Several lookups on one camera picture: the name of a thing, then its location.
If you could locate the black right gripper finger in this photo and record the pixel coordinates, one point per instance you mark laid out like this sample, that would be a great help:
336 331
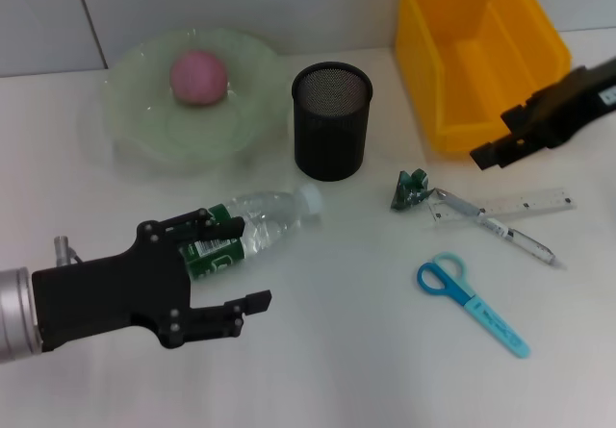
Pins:
519 118
500 151

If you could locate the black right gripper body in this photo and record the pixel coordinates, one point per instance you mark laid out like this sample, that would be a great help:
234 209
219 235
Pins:
572 103

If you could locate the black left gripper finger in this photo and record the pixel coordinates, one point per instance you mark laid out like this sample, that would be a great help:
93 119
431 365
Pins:
212 226
226 317

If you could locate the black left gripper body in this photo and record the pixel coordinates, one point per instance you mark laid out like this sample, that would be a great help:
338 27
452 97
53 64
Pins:
110 298

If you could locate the clear green-label water bottle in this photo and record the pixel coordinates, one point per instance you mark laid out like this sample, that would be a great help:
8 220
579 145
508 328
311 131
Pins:
269 211

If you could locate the blue scissors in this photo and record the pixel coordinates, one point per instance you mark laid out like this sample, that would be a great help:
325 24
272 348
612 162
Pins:
462 293

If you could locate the pink peach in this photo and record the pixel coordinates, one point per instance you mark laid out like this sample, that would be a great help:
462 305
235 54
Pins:
198 78

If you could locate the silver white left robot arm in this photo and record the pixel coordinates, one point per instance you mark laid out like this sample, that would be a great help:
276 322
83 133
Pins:
17 310

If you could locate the transparent plastic ruler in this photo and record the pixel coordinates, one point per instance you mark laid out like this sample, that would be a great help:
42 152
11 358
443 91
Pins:
529 204

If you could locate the clear silver pen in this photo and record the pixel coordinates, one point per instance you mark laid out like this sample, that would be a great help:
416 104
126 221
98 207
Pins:
505 232

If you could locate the green glass fruit plate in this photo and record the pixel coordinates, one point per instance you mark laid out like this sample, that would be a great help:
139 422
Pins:
202 134

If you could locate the black mesh pen holder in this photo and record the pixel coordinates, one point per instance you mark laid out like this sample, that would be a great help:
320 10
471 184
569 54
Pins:
332 134

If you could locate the yellow plastic bin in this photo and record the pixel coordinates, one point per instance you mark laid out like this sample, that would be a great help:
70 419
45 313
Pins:
457 62

